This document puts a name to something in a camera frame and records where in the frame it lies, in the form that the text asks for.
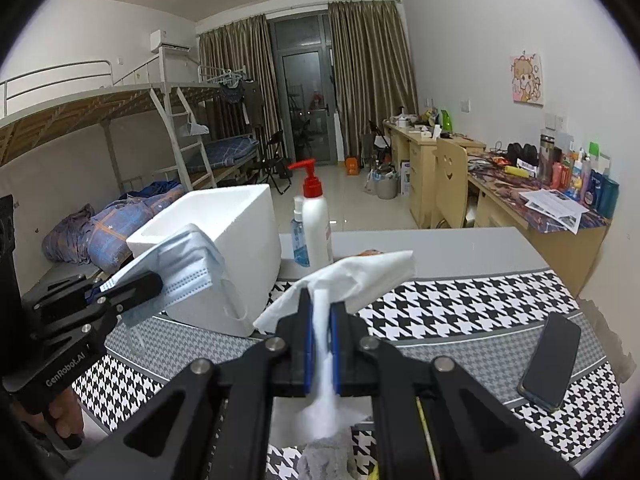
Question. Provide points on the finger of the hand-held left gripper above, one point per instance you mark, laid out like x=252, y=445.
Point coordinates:
x=55, y=291
x=132, y=290

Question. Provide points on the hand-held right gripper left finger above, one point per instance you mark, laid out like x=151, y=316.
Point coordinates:
x=308, y=340

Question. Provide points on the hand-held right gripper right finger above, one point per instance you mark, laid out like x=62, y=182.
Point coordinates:
x=334, y=345

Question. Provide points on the blue face mask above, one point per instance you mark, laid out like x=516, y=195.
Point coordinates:
x=185, y=265

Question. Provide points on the white tissue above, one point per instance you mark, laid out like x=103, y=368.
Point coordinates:
x=370, y=272

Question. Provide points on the white foam box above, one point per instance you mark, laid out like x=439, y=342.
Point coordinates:
x=250, y=240

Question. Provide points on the person's left hand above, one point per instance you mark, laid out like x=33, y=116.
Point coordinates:
x=67, y=415

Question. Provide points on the blue plaid quilt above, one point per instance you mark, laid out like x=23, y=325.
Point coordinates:
x=100, y=230

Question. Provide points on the blue sanitizer spray bottle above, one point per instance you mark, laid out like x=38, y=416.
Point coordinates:
x=300, y=245

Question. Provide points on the orange snack packet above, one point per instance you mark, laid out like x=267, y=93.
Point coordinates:
x=370, y=252

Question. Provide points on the white red pump lotion bottle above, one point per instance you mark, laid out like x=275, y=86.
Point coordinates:
x=315, y=230

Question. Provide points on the grey cloth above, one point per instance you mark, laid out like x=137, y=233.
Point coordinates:
x=322, y=460

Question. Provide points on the houndstooth table mat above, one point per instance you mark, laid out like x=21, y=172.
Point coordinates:
x=450, y=310

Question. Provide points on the white bed ladder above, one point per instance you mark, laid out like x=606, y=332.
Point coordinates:
x=192, y=160

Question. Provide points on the metal bunk bed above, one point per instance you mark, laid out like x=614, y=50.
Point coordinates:
x=235, y=160
x=75, y=105

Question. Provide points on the grey bucket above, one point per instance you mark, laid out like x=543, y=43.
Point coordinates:
x=386, y=185

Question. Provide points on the blue plaid mattress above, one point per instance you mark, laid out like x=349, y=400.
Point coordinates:
x=230, y=150

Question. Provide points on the white hanging bag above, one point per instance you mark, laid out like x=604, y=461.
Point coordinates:
x=194, y=128

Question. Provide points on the orange bag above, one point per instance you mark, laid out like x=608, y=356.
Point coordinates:
x=352, y=166

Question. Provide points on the white cardboard box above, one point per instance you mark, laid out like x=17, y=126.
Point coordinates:
x=406, y=177

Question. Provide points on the black folding chair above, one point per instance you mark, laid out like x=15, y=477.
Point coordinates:
x=272, y=160

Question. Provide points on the wooden smiley chair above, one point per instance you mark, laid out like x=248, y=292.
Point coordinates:
x=450, y=180

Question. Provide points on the black smartphone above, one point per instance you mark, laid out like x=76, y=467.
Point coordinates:
x=550, y=365

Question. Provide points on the hanging dark clothes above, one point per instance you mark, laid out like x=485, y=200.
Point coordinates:
x=240, y=92

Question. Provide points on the wooden desk with printed mat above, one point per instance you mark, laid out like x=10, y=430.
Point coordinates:
x=505, y=195

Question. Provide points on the brown curtain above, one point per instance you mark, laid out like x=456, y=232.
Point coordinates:
x=235, y=80
x=372, y=75

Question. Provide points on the green container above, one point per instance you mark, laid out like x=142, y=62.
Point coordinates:
x=446, y=121

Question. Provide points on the yellow tube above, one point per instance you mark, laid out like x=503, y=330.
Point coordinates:
x=516, y=170

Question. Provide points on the white air conditioner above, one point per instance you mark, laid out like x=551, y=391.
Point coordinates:
x=169, y=40

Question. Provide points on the glass balcony door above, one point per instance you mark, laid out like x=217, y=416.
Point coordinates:
x=305, y=85

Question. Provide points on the printed paper sheets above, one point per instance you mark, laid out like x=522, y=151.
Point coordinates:
x=555, y=207

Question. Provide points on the black headphones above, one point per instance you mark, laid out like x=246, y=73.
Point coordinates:
x=522, y=154

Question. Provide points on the row of toiletry bottles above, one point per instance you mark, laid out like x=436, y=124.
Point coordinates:
x=580, y=175

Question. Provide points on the wall socket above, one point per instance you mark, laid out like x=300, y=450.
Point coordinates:
x=465, y=106

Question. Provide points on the wall switch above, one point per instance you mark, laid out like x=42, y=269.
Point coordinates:
x=555, y=121

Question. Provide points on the cartoon wall poster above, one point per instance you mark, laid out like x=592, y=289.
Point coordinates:
x=526, y=79

